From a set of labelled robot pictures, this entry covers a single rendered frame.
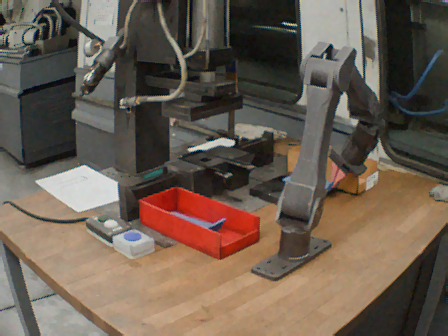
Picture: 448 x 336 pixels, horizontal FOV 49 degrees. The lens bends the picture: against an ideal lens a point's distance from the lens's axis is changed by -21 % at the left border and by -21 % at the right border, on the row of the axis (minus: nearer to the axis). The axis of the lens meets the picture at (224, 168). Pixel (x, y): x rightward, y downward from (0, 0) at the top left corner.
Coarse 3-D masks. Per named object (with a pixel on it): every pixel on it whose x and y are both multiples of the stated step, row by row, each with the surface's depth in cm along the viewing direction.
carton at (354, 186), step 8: (288, 152) 165; (296, 152) 163; (328, 152) 169; (288, 160) 165; (296, 160) 163; (328, 160) 170; (368, 160) 159; (376, 160) 157; (288, 168) 166; (328, 168) 156; (368, 168) 160; (376, 168) 158; (328, 176) 157; (352, 176) 151; (360, 176) 162; (368, 176) 160; (376, 176) 158; (344, 184) 153; (352, 184) 151; (360, 184) 151; (368, 184) 155; (352, 192) 152; (360, 192) 152
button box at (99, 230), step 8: (32, 216) 135; (40, 216) 134; (96, 216) 131; (88, 224) 129; (96, 224) 127; (104, 224) 127; (120, 224) 128; (88, 232) 130; (96, 232) 127; (104, 232) 124; (112, 232) 124; (120, 232) 125; (104, 240) 125; (112, 240) 123
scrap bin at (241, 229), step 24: (168, 192) 140; (192, 192) 139; (144, 216) 134; (168, 216) 128; (192, 216) 140; (216, 216) 135; (240, 216) 130; (192, 240) 124; (216, 240) 119; (240, 240) 123
